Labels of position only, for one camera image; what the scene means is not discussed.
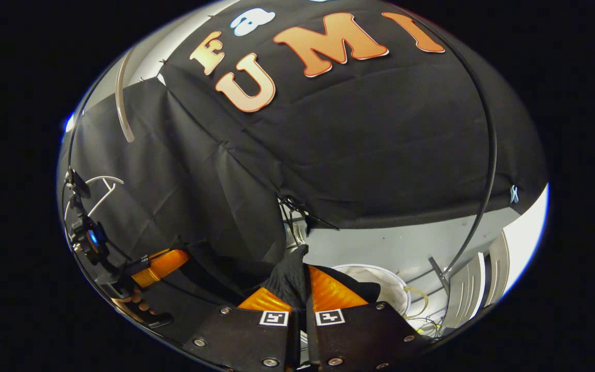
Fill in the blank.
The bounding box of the black knit garment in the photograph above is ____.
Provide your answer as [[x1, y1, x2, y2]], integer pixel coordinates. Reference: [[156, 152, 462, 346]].
[[132, 244, 382, 344]]

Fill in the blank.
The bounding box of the black metal clothes rack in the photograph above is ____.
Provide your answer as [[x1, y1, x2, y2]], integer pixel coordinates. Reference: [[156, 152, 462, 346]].
[[380, 3, 499, 298]]

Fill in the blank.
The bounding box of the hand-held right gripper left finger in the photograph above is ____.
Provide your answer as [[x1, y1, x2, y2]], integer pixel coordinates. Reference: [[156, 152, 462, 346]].
[[180, 286, 301, 372]]

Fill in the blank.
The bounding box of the yellow cable bundle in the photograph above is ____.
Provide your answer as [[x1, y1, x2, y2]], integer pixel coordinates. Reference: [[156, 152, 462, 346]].
[[403, 286, 445, 339]]

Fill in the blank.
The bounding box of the white plastic hanger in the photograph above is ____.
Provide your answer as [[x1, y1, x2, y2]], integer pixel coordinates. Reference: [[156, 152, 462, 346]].
[[85, 176, 124, 218]]

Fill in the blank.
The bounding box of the white slatted rack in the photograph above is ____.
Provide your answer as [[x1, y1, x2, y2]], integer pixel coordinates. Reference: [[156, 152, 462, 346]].
[[442, 230, 510, 331]]

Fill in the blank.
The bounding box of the white laundry hamper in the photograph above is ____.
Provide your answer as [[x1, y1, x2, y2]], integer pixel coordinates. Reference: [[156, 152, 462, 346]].
[[331, 263, 413, 317]]

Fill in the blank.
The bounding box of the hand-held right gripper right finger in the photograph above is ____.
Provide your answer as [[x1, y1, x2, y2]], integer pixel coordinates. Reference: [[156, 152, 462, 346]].
[[305, 265, 431, 372]]

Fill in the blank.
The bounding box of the black backdrop cloth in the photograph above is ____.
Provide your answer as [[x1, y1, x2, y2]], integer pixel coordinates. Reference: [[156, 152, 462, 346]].
[[68, 0, 549, 269]]

